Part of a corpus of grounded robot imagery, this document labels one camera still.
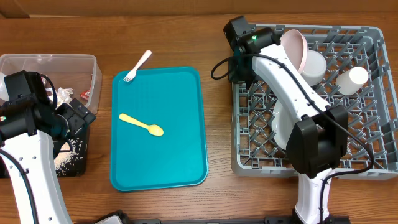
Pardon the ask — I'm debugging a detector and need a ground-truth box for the grey bowl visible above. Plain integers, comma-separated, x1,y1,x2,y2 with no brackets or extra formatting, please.
301,50,326,86

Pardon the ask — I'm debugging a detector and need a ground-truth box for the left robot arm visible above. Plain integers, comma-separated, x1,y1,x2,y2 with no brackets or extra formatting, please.
1,70,95,223

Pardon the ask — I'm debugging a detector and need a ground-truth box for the clear plastic bin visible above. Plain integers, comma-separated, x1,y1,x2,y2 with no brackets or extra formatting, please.
1,54,102,114

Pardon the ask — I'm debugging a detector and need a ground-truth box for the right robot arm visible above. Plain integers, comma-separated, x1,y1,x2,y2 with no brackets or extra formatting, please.
223,16,348,223

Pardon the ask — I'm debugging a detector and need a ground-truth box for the teal plastic tray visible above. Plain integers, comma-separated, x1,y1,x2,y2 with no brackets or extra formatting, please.
109,67,208,192

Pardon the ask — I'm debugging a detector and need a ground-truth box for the grey round plate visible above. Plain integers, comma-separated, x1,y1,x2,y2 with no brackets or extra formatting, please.
271,100,295,150

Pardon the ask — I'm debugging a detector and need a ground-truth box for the grey dishwasher rack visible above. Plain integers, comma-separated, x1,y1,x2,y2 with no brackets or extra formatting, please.
231,24,397,180

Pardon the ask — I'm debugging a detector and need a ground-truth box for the white plastic fork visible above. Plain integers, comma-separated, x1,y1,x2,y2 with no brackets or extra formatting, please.
123,50,152,82

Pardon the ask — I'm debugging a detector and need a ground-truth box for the yellow plastic spoon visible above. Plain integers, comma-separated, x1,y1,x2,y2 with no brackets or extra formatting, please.
119,113,164,136

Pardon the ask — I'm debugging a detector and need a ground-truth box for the pink round plate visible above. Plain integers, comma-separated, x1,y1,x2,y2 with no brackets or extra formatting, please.
280,29,308,73

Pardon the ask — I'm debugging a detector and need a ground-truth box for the white rice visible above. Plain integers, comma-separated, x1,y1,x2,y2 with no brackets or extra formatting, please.
53,138,84,175

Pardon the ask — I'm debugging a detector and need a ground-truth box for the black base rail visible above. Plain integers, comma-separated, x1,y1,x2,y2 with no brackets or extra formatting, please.
130,215,351,224

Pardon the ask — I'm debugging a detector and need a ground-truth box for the white napkin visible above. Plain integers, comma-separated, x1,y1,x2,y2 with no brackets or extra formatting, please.
56,87,75,106

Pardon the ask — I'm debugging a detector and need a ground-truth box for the white plastic cup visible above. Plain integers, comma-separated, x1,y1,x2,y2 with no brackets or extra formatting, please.
336,67,369,95

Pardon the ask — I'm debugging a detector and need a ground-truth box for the red sauce packet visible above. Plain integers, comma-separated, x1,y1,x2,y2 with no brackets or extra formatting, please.
80,90,90,101

